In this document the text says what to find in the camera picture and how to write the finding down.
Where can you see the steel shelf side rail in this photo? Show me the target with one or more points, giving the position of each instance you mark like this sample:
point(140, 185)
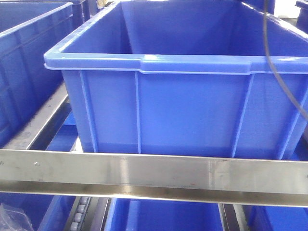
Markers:
point(44, 125)

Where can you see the blue plastic crate centre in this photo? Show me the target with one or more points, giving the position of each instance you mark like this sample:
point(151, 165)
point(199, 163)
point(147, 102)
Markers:
point(185, 78)

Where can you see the stainless steel shelf rail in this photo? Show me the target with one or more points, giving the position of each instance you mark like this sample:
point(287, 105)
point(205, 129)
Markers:
point(160, 177)

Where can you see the clear plastic bag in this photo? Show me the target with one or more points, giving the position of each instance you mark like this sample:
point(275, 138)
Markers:
point(14, 219)

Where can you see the blue plastic crate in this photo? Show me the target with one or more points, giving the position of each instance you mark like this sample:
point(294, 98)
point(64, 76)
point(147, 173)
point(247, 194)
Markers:
point(27, 31)
point(185, 78)
point(302, 21)

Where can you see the blue plastic crate left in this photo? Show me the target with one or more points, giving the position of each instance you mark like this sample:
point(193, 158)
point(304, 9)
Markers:
point(27, 31)

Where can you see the blue crate lower right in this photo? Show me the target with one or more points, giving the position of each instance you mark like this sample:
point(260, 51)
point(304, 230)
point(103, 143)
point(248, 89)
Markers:
point(276, 218)

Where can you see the roller conveyor track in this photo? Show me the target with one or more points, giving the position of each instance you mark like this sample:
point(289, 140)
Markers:
point(80, 213)

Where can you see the blue plastic crate right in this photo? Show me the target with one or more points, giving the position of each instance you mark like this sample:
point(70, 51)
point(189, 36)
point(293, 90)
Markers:
point(302, 21)

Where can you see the blue crate lower centre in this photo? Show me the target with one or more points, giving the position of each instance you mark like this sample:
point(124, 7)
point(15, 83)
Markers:
point(156, 215)

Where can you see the blue crate lower left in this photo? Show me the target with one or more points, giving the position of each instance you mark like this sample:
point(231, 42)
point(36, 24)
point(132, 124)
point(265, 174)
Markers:
point(46, 212)

